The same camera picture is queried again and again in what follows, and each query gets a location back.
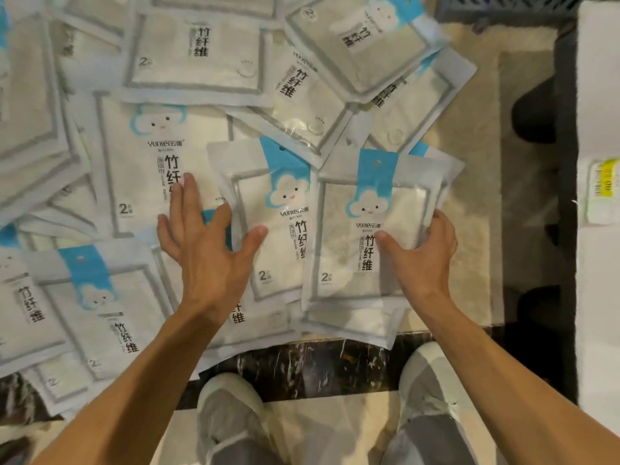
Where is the person's left hand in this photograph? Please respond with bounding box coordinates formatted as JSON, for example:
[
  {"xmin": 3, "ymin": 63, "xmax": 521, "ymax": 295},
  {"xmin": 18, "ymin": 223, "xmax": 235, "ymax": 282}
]
[{"xmin": 156, "ymin": 172, "xmax": 268, "ymax": 326}]

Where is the person's right hand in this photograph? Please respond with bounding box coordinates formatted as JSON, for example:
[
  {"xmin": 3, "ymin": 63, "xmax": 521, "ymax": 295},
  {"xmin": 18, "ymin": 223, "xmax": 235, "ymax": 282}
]
[{"xmin": 375, "ymin": 209, "xmax": 459, "ymax": 308}]

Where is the white cloth packet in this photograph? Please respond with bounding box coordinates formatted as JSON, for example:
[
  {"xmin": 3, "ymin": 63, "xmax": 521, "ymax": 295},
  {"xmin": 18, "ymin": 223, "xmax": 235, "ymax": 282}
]
[
  {"xmin": 301, "ymin": 148, "xmax": 466, "ymax": 313},
  {"xmin": 207, "ymin": 136, "xmax": 316, "ymax": 304}
]

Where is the person's right forearm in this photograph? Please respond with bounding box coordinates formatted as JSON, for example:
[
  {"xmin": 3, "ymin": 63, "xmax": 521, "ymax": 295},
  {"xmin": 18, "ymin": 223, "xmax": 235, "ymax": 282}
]
[{"xmin": 406, "ymin": 289, "xmax": 620, "ymax": 465}]

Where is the person's left forearm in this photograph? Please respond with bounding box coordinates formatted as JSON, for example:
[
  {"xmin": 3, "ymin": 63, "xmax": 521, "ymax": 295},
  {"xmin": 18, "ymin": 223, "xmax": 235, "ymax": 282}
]
[{"xmin": 30, "ymin": 297, "xmax": 234, "ymax": 465}]

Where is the person's right shoe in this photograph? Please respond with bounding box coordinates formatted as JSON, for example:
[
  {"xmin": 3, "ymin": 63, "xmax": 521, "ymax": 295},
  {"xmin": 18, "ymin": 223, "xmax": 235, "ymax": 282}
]
[{"xmin": 397, "ymin": 341, "xmax": 485, "ymax": 434}]

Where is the person's shoe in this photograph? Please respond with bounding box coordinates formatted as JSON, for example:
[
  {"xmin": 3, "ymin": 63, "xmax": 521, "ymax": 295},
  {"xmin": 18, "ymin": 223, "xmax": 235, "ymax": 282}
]
[
  {"xmin": 196, "ymin": 372, "xmax": 287, "ymax": 465},
  {"xmin": 397, "ymin": 341, "xmax": 485, "ymax": 434}
]

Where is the pile of white towel packs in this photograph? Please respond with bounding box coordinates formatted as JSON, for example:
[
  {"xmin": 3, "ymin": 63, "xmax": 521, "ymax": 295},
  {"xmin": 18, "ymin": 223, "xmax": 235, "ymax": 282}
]
[{"xmin": 0, "ymin": 0, "xmax": 479, "ymax": 418}]

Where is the black round foot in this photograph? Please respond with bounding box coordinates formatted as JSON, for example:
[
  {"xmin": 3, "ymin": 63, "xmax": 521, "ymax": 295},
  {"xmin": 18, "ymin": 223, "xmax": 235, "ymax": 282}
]
[
  {"xmin": 516, "ymin": 284, "xmax": 563, "ymax": 337},
  {"xmin": 511, "ymin": 76, "xmax": 559, "ymax": 145}
]

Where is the person's left shoe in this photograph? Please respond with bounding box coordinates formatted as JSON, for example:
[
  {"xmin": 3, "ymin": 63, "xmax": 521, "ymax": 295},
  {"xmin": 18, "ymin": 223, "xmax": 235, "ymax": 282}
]
[{"xmin": 196, "ymin": 372, "xmax": 287, "ymax": 465}]

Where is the white box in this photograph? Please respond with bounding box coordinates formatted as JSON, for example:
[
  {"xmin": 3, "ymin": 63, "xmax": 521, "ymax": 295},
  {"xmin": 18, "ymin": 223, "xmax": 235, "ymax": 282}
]
[{"xmin": 575, "ymin": 0, "xmax": 620, "ymax": 424}]

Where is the yellow and white label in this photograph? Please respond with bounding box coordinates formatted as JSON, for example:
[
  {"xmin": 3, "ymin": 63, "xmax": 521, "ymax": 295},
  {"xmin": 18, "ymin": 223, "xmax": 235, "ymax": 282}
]
[{"xmin": 587, "ymin": 158, "xmax": 620, "ymax": 224}]

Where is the dark slatted grate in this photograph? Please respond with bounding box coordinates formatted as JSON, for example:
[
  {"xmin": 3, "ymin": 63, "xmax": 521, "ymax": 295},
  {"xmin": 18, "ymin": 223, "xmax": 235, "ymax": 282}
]
[{"xmin": 434, "ymin": 0, "xmax": 620, "ymax": 24}]

